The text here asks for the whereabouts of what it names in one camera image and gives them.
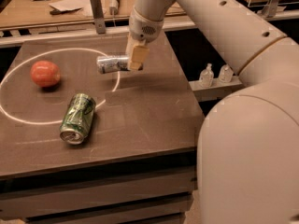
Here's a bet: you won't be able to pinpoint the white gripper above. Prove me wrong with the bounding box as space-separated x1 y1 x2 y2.
125 7 164 71

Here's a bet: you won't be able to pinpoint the silver blue redbull can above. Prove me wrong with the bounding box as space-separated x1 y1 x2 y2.
96 55 128 74

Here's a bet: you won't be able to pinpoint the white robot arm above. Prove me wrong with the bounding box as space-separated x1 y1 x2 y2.
127 0 299 224

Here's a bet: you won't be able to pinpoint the green soda can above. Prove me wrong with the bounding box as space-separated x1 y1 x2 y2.
60 93 96 145

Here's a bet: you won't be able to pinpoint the silver cylindrical tool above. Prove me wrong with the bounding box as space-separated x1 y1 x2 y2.
109 0 120 15

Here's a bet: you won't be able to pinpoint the white paper sheets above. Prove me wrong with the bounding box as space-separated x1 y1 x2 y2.
50 0 93 17

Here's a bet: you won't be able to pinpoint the left clear plastic bottle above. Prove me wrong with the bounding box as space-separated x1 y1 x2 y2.
199 63 214 88

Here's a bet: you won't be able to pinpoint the clear plastic bottle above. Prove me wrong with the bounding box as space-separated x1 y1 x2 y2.
199 63 214 88
218 64 234 83

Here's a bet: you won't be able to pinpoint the red apple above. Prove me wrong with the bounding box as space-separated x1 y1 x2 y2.
30 61 61 88

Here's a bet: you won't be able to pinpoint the right clear plastic bottle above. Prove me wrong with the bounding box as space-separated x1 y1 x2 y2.
218 64 234 83

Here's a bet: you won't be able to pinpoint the drawer cabinet under table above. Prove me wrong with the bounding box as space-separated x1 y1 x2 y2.
0 148 197 224

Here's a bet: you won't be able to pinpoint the grey metal bracket post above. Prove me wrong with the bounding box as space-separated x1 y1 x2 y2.
90 0 106 34

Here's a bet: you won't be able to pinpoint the grey metal shelf rail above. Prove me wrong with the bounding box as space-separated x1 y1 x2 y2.
189 76 244 102

